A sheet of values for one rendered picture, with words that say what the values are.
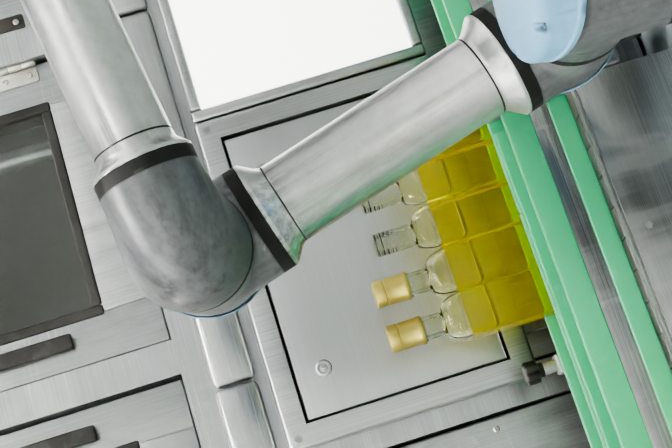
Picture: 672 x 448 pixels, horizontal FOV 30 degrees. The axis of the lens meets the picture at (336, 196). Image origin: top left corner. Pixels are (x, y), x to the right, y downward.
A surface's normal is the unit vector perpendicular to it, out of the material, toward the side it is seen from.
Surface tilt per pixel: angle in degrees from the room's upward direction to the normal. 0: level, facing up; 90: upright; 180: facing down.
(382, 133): 87
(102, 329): 90
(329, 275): 90
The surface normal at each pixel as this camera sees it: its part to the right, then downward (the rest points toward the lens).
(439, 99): 0.03, -0.03
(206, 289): 0.38, 0.65
